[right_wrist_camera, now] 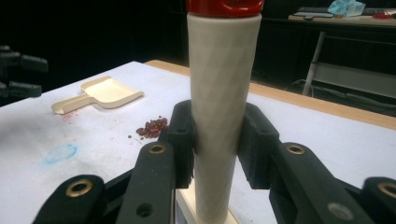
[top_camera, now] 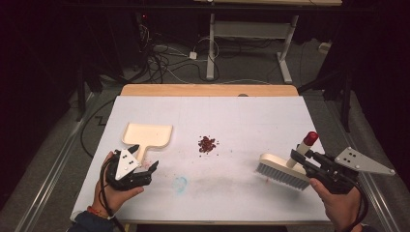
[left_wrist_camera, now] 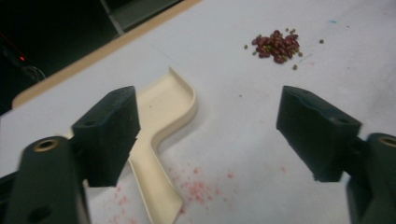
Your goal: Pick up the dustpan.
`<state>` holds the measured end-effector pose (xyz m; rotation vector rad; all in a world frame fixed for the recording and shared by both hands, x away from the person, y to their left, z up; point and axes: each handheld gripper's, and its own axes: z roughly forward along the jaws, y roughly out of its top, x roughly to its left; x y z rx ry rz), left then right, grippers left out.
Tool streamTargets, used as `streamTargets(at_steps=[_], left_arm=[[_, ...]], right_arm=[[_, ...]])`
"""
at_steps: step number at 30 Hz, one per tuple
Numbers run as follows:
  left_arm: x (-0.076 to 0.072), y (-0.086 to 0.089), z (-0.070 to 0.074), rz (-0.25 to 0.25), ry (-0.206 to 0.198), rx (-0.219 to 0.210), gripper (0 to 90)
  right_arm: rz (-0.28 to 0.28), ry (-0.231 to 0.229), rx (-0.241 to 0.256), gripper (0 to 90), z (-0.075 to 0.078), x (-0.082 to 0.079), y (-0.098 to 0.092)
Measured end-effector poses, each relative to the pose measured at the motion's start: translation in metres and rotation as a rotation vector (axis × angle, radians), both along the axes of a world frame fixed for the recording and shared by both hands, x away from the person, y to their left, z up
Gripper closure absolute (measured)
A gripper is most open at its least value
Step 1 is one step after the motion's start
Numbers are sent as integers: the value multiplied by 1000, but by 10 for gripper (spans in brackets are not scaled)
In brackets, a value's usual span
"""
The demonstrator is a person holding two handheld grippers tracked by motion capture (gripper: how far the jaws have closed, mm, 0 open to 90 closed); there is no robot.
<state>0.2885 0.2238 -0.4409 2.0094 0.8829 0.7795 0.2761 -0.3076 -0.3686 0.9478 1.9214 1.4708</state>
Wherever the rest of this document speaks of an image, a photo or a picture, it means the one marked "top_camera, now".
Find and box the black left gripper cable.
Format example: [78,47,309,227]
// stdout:
[98,157,128,232]

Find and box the cream plastic dustpan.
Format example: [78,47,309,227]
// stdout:
[121,122,174,169]

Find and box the person's right hand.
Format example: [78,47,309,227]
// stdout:
[308,178,363,232]

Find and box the orange bracelet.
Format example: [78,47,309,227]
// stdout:
[86,206,112,220]

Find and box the tangle of floor cables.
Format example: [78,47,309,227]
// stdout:
[134,23,220,85]

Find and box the pile of dark red bits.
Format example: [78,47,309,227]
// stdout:
[196,134,220,159]

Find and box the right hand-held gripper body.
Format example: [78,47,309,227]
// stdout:
[308,147,396,195]

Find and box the person's left hand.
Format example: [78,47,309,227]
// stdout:
[93,151,145,216]

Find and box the black metal stand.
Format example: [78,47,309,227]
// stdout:
[297,66,353,133]

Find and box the black floor cable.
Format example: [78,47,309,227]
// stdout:
[79,98,117,160]

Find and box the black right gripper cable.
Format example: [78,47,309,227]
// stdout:
[346,175,369,232]

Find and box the metal floor rail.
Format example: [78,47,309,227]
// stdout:
[22,92,99,232]
[324,99,401,232]

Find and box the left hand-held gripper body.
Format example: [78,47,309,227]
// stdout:
[105,149,153,191]

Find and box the cream brush with red-tipped handle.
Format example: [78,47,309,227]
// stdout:
[255,130,320,191]

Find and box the white metal desk frame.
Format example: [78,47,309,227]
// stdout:
[192,0,343,85]

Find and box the white table cover sheet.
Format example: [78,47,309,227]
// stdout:
[70,95,353,223]

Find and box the wooden table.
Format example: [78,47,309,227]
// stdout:
[120,83,300,98]

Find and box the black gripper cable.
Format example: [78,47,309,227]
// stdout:
[98,157,128,232]
[346,175,369,232]

